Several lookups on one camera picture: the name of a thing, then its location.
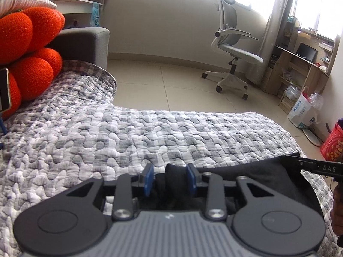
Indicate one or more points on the white slipper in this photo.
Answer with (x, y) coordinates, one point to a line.
(312, 138)

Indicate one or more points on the wooden desk shelf unit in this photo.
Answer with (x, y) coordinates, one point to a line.
(302, 68)

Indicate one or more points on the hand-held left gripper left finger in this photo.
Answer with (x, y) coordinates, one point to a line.
(148, 178)

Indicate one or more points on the white pillow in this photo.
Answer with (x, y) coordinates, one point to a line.
(16, 1)

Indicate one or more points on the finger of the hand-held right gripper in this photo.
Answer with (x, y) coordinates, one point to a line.
(300, 162)

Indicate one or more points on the grey fabric sofa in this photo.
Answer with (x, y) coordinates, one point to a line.
(85, 42)

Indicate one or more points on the grey white office chair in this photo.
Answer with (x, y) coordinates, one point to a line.
(235, 50)

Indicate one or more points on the orange knobbly plush cushion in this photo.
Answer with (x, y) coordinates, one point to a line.
(32, 80)

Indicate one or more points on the grey white checked quilt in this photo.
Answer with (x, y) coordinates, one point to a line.
(134, 133)

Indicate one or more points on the small blue phone stand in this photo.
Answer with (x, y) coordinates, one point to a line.
(2, 124)

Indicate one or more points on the person's right hand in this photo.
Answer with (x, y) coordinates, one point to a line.
(337, 208)

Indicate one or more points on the smartphone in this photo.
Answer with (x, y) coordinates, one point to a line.
(4, 91)

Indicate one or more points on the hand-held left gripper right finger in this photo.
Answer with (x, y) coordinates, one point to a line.
(191, 178)

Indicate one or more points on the red printed box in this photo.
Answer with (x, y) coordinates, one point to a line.
(333, 144)

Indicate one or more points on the white shopping bag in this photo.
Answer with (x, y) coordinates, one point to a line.
(300, 109)

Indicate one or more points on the clear plastic bag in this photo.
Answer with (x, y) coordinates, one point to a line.
(317, 104)

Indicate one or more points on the black garment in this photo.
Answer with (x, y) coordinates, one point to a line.
(268, 174)

